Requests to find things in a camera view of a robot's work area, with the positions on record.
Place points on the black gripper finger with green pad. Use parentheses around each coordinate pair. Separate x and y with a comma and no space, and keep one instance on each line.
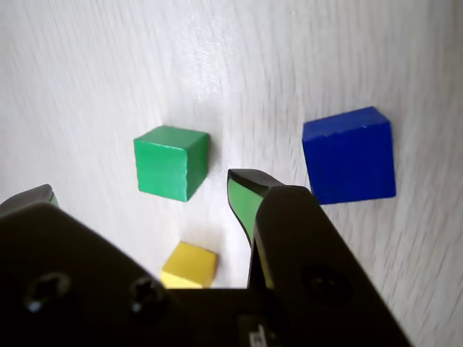
(65,282)
(307,260)

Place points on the green cube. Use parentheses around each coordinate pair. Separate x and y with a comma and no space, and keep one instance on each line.
(162,166)

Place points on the blue cube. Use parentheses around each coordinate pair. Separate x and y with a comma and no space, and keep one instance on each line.
(347,162)

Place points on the yellow cube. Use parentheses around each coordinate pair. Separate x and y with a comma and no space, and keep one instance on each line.
(190,265)

